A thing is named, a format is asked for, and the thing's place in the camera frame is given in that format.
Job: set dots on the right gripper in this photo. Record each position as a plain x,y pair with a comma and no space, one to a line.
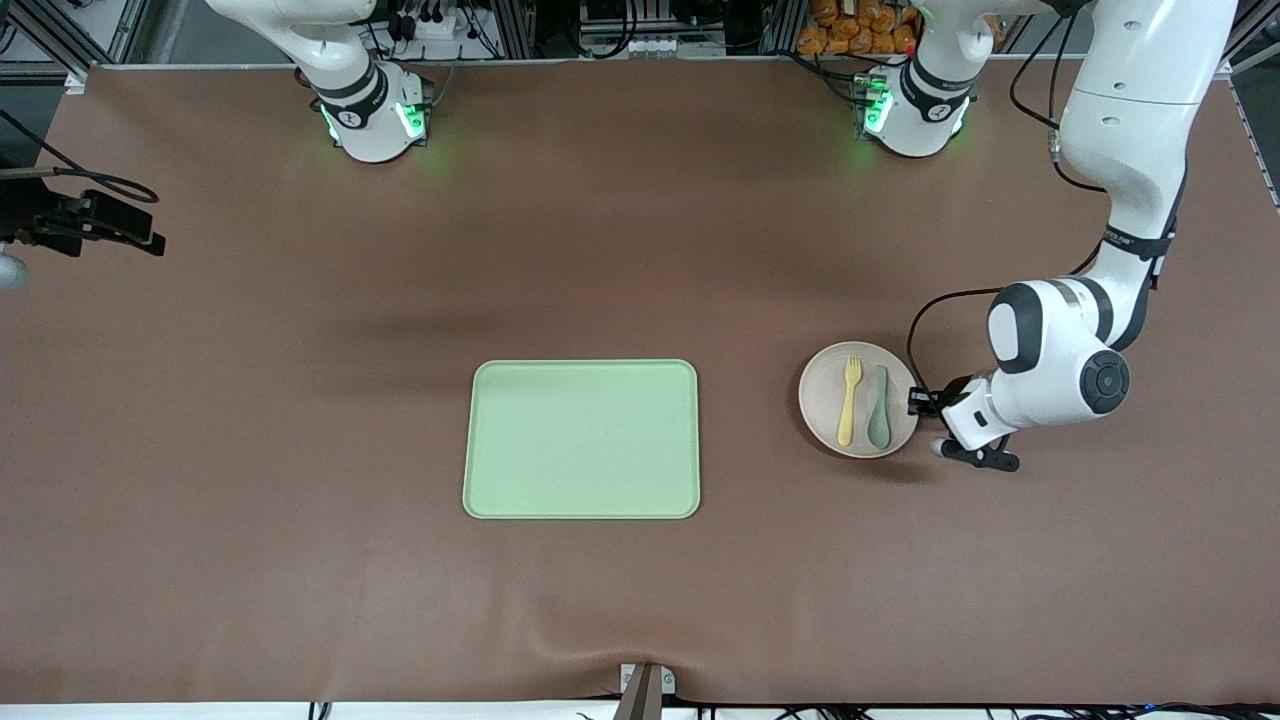
22,219

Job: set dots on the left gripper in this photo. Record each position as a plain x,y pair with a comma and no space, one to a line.
941,399

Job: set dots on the beige round plate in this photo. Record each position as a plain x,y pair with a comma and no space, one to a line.
900,430

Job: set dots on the grey-green plastic spoon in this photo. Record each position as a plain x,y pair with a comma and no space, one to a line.
878,410

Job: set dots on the yellow plastic fork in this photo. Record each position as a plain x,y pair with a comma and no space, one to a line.
848,405

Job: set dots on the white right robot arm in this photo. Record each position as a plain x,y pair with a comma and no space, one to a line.
350,90

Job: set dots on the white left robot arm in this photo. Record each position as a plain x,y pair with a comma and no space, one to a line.
1130,100

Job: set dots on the brown table cloth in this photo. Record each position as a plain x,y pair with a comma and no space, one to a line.
300,500

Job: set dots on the white power strip with plugs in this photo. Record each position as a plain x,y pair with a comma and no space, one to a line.
430,25

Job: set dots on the pile of orange packets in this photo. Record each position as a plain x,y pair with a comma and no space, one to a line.
850,30

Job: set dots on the metal table edge clamp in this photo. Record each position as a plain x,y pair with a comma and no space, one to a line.
646,690

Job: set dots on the light green rectangular tray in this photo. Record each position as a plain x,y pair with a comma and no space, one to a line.
520,440

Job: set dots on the aluminium frame profile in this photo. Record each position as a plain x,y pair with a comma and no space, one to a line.
45,40
1255,40

